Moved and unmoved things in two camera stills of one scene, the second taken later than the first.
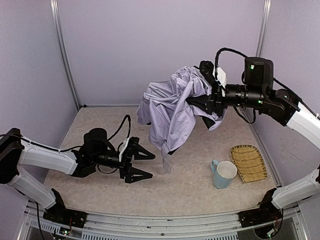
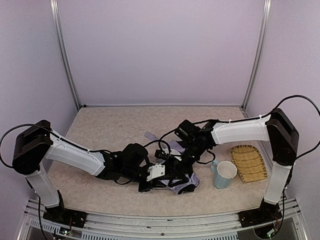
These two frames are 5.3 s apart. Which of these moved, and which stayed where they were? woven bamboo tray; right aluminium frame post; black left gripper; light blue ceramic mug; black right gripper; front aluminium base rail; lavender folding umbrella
Moved: black right gripper; black left gripper; lavender folding umbrella
Stayed: right aluminium frame post; front aluminium base rail; light blue ceramic mug; woven bamboo tray
